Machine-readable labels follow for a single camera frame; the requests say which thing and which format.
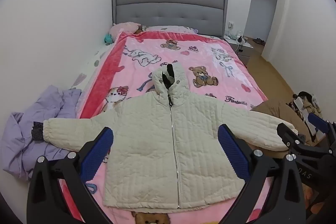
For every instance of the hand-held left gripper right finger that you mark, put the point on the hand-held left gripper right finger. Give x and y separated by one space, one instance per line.
233 153

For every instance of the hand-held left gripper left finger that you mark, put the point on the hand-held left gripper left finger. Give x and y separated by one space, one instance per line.
97 155

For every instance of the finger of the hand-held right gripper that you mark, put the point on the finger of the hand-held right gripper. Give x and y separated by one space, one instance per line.
318 122
290 134

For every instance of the cream quilted hooded jacket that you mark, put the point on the cream quilted hooded jacket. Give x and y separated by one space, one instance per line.
157 148

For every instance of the beige clothes pile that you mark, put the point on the beige clothes pile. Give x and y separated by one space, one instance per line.
316 104

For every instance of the white hard suitcase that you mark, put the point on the white hard suitcase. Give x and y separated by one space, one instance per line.
302 106

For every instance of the brown garment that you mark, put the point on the brown garment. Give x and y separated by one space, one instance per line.
278 109

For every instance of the black open suitcase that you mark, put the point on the black open suitcase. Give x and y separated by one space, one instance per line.
302 94

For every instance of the purple puffer jacket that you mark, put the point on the purple puffer jacket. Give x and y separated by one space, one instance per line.
26 140

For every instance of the white floral bed sheet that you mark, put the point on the white floral bed sheet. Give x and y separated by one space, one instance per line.
89 66

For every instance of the white grey nightstand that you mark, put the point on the white grey nightstand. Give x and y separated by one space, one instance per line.
242 52

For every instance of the pair of dark shoes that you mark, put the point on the pair of dark shoes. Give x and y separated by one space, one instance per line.
259 41

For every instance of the teal plush toy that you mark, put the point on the teal plush toy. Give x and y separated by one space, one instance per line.
108 39

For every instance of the pink printed blanket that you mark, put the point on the pink printed blanket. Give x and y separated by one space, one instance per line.
162 56

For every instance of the grey padded headboard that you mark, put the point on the grey padded headboard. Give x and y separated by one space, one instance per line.
168 8

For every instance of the white wall socket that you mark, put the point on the white wall socket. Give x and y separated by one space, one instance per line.
231 24

